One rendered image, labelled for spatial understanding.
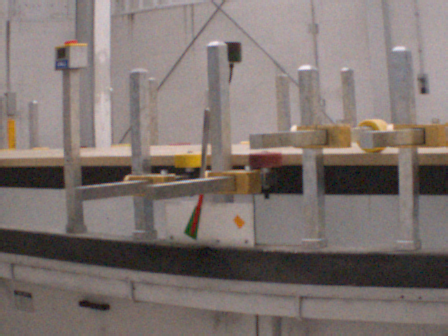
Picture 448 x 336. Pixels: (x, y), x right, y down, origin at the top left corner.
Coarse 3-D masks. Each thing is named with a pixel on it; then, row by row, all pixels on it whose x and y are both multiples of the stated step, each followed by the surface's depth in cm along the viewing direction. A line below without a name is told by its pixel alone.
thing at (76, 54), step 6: (66, 48) 255; (72, 48) 254; (78, 48) 256; (84, 48) 258; (66, 54) 255; (72, 54) 254; (78, 54) 256; (84, 54) 258; (60, 60) 256; (72, 60) 255; (78, 60) 256; (84, 60) 258; (72, 66) 255; (78, 66) 257; (84, 66) 258
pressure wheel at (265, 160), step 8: (256, 152) 237; (264, 152) 235; (272, 152) 234; (280, 152) 235; (248, 160) 236; (256, 160) 233; (264, 160) 232; (272, 160) 233; (280, 160) 234; (264, 168) 235; (264, 192) 236
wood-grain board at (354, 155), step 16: (240, 144) 334; (352, 144) 293; (0, 160) 310; (16, 160) 304; (32, 160) 299; (48, 160) 294; (96, 160) 280; (112, 160) 276; (128, 160) 272; (160, 160) 265; (208, 160) 255; (240, 160) 249; (288, 160) 240; (336, 160) 232; (352, 160) 229; (368, 160) 226; (384, 160) 223; (432, 160) 215
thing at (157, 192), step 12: (192, 180) 216; (204, 180) 215; (216, 180) 219; (228, 180) 222; (264, 180) 233; (276, 180) 237; (156, 192) 203; (168, 192) 206; (180, 192) 209; (192, 192) 212; (204, 192) 215
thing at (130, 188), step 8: (184, 176) 250; (192, 176) 252; (104, 184) 229; (112, 184) 229; (120, 184) 230; (128, 184) 233; (136, 184) 235; (144, 184) 237; (80, 192) 220; (88, 192) 221; (96, 192) 224; (104, 192) 226; (112, 192) 228; (120, 192) 230; (128, 192) 233; (136, 192) 235; (144, 192) 237; (80, 200) 221
